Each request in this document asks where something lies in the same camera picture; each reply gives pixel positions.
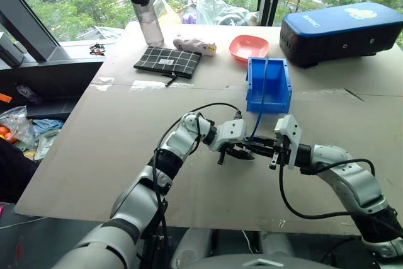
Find pink plastic bowl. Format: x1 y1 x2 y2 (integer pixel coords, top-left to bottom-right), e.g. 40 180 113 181
229 34 270 64

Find clear plastic bag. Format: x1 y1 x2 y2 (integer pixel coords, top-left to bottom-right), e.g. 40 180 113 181
194 0 261 26

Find grey rounded robot body shape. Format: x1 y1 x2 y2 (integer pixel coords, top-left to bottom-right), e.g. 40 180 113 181
171 227 319 269

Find yellow plastic bag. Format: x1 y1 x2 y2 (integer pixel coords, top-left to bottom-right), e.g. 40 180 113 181
152 0 183 26

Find blue and black case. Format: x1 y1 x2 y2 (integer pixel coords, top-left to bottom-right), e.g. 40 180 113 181
279 1 403 69

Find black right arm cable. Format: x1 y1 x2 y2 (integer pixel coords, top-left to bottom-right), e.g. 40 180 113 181
278 157 403 236

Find slanted dark window frame beam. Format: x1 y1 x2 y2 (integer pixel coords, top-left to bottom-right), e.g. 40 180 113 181
0 0 60 64

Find small black red clips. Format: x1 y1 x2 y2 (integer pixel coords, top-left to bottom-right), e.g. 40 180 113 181
89 42 107 57

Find clear bag with orange items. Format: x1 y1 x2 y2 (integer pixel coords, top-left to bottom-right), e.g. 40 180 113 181
0 106 36 151

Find pink plush pencil case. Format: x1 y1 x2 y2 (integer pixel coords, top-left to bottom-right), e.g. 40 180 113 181
173 34 219 58

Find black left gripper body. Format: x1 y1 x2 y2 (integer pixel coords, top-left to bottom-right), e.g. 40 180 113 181
217 142 240 166

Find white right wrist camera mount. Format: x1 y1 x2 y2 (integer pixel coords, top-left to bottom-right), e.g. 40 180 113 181
273 114 302 169

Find blue plastic bin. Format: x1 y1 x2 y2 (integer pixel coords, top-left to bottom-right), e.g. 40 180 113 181
245 57 293 115

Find blue cloth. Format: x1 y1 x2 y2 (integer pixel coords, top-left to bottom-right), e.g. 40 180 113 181
31 118 65 139

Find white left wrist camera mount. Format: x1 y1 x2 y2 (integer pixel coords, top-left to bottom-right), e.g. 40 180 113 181
207 119 247 152

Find black white checked pouch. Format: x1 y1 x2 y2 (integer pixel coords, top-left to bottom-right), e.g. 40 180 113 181
133 45 203 88

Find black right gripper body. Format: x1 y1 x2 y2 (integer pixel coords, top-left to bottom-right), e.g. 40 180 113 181
269 136 289 170

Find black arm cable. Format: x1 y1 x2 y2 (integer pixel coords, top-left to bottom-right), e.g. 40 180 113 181
278 157 403 236
152 102 244 251

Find clear water bottle black cap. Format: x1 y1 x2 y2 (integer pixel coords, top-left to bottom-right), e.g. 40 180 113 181
125 0 166 47

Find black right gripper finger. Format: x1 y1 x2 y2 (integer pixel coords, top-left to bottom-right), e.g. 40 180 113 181
244 144 276 157
249 135 278 147

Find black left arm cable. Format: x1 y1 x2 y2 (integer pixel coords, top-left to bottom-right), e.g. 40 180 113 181
152 102 244 251

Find clear tape strip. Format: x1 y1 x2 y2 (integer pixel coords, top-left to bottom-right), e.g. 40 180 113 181
130 79 193 91

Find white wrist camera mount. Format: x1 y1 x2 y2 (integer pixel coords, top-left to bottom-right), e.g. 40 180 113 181
273 114 302 169
207 119 247 152

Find green packet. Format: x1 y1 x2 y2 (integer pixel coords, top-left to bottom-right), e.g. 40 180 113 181
33 128 61 162

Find blue cable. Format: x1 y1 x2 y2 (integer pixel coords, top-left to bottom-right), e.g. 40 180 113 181
247 57 270 143

